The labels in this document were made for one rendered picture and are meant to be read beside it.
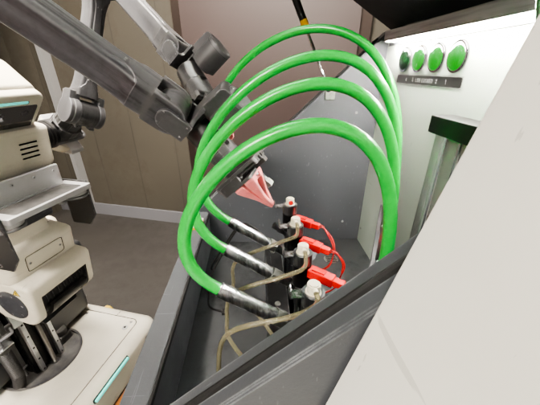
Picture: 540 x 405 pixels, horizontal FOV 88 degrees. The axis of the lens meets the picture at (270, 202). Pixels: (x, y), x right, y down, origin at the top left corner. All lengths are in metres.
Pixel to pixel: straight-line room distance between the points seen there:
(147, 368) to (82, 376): 0.96
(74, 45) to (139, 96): 0.10
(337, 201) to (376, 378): 0.75
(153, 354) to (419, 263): 0.44
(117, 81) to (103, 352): 1.22
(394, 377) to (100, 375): 1.32
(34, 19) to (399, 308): 0.52
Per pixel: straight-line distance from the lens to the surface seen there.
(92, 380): 1.45
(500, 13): 0.52
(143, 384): 0.51
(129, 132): 2.80
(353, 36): 0.55
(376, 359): 0.22
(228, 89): 0.48
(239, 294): 0.34
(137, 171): 2.89
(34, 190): 1.04
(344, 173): 0.90
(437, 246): 0.18
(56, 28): 0.51
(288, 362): 0.26
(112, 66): 0.50
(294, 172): 0.86
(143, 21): 0.88
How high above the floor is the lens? 1.36
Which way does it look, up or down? 26 degrees down
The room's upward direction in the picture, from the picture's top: straight up
